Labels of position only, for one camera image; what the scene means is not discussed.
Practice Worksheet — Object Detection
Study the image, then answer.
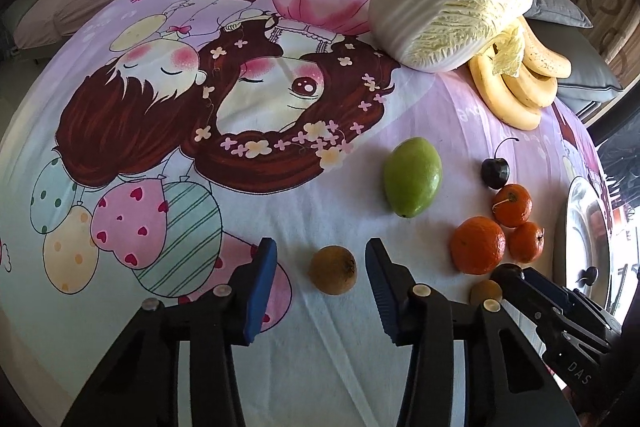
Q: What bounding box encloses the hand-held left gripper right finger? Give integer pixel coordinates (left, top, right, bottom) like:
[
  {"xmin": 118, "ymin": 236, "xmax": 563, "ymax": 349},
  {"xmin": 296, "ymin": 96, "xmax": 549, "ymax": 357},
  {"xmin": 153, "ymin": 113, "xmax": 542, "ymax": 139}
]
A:
[{"xmin": 365, "ymin": 238, "xmax": 573, "ymax": 427}]

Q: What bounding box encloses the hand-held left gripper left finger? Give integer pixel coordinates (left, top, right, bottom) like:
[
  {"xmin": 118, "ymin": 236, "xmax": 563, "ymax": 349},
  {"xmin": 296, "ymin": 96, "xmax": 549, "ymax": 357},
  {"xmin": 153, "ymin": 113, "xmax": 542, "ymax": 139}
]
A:
[{"xmin": 62, "ymin": 237, "xmax": 278, "ymax": 427}]

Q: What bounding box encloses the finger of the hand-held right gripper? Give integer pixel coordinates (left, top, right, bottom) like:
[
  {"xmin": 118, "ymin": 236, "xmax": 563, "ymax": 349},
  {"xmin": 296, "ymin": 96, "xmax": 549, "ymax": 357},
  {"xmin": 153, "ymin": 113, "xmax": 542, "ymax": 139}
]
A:
[
  {"xmin": 491, "ymin": 263, "xmax": 611, "ymax": 358},
  {"xmin": 522, "ymin": 268, "xmax": 621, "ymax": 333}
]

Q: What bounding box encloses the small brown kiwi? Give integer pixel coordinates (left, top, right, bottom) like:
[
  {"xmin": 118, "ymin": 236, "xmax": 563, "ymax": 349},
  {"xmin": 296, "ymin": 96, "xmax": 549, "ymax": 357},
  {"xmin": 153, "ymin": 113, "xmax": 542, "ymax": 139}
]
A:
[{"xmin": 469, "ymin": 279, "xmax": 503, "ymax": 306}]

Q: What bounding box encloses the large brown kiwi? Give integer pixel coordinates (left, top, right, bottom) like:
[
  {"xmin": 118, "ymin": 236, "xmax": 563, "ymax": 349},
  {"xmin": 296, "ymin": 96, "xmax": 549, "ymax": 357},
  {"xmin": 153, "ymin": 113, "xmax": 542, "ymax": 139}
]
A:
[{"xmin": 308, "ymin": 245, "xmax": 358, "ymax": 295}]

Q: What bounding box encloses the silver metal plate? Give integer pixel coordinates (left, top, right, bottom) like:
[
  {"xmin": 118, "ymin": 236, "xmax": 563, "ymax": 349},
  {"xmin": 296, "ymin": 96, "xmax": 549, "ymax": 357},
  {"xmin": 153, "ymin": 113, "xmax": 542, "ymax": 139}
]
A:
[{"xmin": 552, "ymin": 176, "xmax": 628, "ymax": 313}]

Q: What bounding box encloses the green mango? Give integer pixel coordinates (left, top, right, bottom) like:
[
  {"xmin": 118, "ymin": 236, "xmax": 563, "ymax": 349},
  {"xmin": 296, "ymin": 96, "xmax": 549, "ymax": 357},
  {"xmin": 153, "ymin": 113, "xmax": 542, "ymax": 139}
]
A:
[{"xmin": 383, "ymin": 137, "xmax": 444, "ymax": 219}]

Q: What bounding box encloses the small tangerine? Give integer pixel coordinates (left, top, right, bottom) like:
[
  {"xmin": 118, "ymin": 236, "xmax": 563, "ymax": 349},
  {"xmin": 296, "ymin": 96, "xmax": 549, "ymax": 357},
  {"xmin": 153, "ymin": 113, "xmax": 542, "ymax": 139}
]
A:
[
  {"xmin": 492, "ymin": 183, "xmax": 533, "ymax": 229},
  {"xmin": 507, "ymin": 221, "xmax": 546, "ymax": 264}
]

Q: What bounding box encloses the large orange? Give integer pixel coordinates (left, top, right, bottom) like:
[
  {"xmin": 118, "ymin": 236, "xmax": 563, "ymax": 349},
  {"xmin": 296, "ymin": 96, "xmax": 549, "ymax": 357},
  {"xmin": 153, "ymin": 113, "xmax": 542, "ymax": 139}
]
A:
[{"xmin": 450, "ymin": 216, "xmax": 507, "ymax": 276}]

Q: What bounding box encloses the printed blanket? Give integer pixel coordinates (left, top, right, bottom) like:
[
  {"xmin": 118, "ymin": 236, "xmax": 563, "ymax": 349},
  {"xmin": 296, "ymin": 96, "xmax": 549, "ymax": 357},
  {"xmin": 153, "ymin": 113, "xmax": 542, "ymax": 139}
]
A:
[{"xmin": 0, "ymin": 0, "xmax": 608, "ymax": 427}]

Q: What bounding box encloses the grey sofa cushion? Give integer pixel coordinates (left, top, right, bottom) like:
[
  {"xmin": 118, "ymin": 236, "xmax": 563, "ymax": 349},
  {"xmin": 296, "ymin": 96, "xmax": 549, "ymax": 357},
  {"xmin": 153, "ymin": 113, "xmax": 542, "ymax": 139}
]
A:
[{"xmin": 520, "ymin": 19, "xmax": 626, "ymax": 108}]

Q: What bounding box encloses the spotted yellow banana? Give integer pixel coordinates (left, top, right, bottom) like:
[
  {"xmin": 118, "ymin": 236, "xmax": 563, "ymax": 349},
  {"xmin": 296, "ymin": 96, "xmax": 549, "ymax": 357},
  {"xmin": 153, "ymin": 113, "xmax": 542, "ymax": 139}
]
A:
[{"xmin": 515, "ymin": 14, "xmax": 572, "ymax": 80}]

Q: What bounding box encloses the grey pillow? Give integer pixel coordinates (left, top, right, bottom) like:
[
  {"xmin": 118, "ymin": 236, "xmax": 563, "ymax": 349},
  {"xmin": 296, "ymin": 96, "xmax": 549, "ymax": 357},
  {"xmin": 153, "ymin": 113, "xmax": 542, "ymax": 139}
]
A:
[{"xmin": 522, "ymin": 0, "xmax": 593, "ymax": 30}]

